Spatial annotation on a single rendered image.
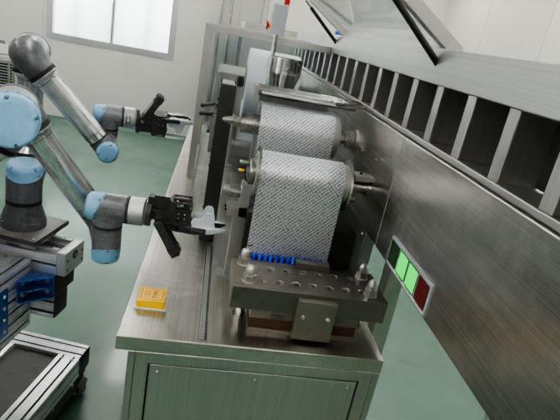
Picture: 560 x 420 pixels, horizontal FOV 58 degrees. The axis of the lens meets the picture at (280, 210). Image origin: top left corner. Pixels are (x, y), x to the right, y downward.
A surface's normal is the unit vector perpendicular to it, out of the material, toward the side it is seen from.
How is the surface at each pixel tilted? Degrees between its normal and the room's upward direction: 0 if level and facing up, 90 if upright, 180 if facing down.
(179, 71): 90
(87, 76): 90
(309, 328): 90
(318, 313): 90
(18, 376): 0
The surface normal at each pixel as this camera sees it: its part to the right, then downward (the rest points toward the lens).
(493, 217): -0.98, -0.14
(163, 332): 0.18, -0.93
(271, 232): 0.10, 0.35
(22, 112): 0.47, 0.28
